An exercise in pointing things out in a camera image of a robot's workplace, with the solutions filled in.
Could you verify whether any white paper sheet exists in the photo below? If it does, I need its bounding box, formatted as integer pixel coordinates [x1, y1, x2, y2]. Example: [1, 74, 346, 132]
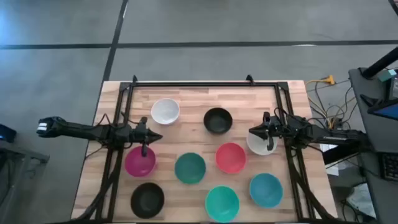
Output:
[320, 142, 343, 177]

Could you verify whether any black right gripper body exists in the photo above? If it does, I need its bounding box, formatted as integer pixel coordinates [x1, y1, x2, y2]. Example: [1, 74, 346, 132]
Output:
[263, 111, 294, 152]

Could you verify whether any blue plastic bowl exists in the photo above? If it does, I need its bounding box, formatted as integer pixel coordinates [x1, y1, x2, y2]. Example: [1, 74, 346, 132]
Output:
[249, 172, 284, 208]

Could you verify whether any white plastic bag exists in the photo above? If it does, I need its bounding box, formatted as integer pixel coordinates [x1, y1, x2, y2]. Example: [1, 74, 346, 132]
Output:
[346, 182, 377, 218]

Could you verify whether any black device with blue light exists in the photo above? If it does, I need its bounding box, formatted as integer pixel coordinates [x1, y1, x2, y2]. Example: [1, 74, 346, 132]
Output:
[0, 123, 17, 144]

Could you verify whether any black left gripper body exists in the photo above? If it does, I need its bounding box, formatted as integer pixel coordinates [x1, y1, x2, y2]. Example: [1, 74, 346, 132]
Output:
[123, 116, 149, 157]

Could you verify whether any tablet with blue screen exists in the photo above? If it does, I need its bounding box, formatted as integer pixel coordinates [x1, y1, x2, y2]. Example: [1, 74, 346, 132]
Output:
[368, 98, 398, 121]

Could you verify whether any turquoise plastic bowl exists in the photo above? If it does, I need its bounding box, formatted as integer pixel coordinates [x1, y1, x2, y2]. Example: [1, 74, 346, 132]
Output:
[205, 185, 241, 223]

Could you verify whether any white plastic bowl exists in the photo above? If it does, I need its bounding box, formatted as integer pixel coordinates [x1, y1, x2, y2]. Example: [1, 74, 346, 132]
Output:
[150, 98, 180, 126]
[246, 130, 279, 156]

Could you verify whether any black aluminium table frame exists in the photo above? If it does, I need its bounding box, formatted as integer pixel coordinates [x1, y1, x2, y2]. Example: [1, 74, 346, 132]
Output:
[70, 74, 338, 224]

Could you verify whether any black diagonal support bar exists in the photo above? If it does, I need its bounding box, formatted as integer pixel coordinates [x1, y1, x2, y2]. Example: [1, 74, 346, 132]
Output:
[322, 144, 371, 165]

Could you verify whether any magenta plastic bowl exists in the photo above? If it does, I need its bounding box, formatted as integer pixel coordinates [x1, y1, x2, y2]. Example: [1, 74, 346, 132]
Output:
[124, 146, 157, 178]

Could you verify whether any grey metal stand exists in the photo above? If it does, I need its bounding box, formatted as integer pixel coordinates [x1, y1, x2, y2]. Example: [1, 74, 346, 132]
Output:
[0, 139, 50, 224]

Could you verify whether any red plastic bowl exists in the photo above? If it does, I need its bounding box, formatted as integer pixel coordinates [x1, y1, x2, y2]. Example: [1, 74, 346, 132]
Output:
[215, 142, 248, 174]

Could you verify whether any black monitor pole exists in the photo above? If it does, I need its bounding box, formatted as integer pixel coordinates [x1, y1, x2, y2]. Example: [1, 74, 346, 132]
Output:
[361, 46, 398, 79]

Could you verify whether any black keyboard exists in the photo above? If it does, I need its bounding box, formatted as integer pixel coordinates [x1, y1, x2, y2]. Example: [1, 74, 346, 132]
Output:
[381, 152, 398, 182]

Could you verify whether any black cable bundle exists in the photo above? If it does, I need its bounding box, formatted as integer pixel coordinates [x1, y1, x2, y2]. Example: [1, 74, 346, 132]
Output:
[74, 149, 123, 222]
[287, 155, 338, 222]

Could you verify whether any dark green plastic bowl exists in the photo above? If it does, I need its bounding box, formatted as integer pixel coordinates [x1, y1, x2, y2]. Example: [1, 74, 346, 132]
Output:
[174, 152, 207, 185]

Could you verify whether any yellow power cable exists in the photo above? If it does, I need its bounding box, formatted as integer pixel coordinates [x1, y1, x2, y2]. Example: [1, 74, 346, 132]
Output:
[305, 79, 327, 110]

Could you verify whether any grey side desk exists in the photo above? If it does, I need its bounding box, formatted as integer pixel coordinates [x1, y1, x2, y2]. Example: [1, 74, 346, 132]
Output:
[348, 67, 398, 224]

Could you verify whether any small teal box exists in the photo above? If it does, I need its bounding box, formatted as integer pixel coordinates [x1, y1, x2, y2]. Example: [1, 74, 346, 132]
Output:
[378, 68, 398, 83]

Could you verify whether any dark corner object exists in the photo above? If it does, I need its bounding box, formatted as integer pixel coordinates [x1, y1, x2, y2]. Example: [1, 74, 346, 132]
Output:
[387, 0, 398, 17]

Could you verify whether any black plastic bowl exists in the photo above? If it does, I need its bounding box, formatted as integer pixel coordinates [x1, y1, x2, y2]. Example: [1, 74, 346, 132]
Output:
[130, 182, 165, 220]
[203, 107, 233, 135]

